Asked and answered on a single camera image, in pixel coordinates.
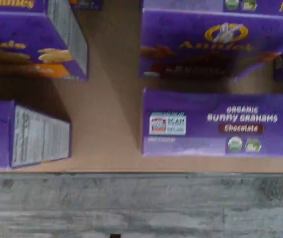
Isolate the tan wooden shelf board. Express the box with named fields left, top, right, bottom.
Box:
left=0, top=0, right=283, bottom=173

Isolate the purple box brown patch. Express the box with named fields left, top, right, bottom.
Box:
left=141, top=88, right=283, bottom=157
left=138, top=0, right=283, bottom=82

